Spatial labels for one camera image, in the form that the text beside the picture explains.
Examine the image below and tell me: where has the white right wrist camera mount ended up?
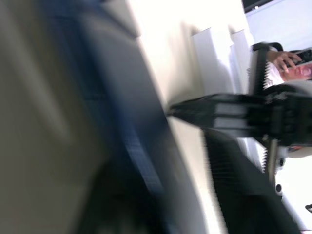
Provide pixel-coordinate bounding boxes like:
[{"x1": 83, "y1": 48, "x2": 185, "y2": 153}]
[{"x1": 262, "y1": 142, "x2": 312, "y2": 204}]

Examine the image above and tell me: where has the tall white cardboard box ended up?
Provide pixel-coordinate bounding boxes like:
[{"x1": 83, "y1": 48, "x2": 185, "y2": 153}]
[
  {"x1": 228, "y1": 28, "x2": 255, "y2": 95},
  {"x1": 191, "y1": 26, "x2": 234, "y2": 96}
]

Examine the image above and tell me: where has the bystander in white shirt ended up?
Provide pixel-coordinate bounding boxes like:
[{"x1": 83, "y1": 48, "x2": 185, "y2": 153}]
[{"x1": 264, "y1": 58, "x2": 312, "y2": 89}]

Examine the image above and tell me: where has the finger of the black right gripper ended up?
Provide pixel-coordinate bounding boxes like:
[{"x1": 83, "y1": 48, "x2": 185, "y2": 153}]
[
  {"x1": 170, "y1": 109, "x2": 247, "y2": 131},
  {"x1": 170, "y1": 94, "x2": 247, "y2": 113}
]

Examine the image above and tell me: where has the black smartphone of bystander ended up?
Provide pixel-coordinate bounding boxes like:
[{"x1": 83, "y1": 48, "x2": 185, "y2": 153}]
[{"x1": 293, "y1": 48, "x2": 312, "y2": 67}]

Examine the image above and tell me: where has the bystander bare hand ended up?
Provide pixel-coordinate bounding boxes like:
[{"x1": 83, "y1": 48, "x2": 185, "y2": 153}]
[{"x1": 274, "y1": 50, "x2": 303, "y2": 74}]

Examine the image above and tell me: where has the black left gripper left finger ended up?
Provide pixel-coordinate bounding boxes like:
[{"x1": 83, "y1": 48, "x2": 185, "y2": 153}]
[{"x1": 84, "y1": 156, "x2": 188, "y2": 234}]

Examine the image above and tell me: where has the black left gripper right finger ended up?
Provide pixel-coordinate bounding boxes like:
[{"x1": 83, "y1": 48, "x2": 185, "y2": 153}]
[{"x1": 204, "y1": 128, "x2": 302, "y2": 234}]

